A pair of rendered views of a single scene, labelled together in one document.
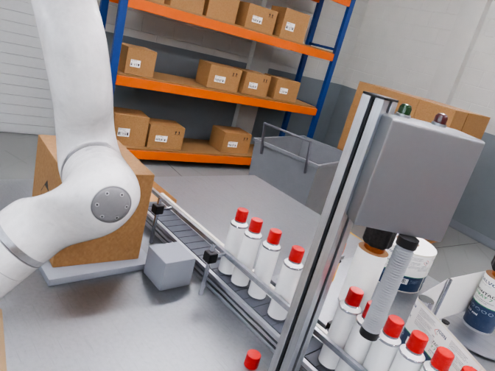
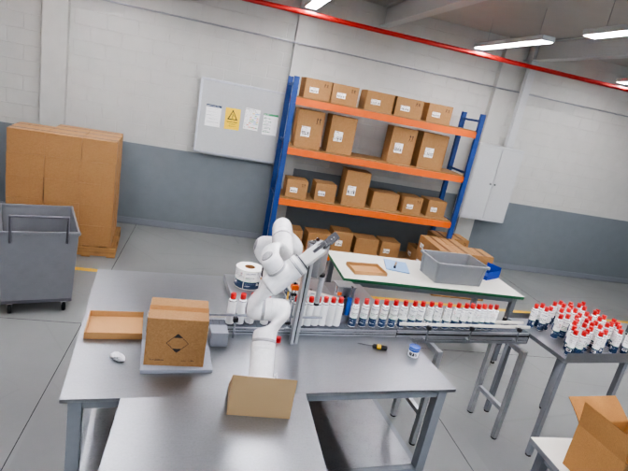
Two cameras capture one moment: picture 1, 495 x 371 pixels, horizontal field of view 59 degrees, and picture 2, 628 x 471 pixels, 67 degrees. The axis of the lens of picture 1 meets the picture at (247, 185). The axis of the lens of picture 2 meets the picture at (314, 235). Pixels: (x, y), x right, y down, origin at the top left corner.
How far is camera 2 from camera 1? 2.41 m
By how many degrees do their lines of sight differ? 62
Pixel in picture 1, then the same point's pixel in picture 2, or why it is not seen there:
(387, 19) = not seen: outside the picture
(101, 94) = not seen: hidden behind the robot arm
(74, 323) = (240, 371)
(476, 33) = (67, 52)
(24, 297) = (218, 379)
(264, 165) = (18, 251)
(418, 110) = (84, 148)
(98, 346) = not seen: hidden behind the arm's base
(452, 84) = (64, 100)
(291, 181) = (54, 254)
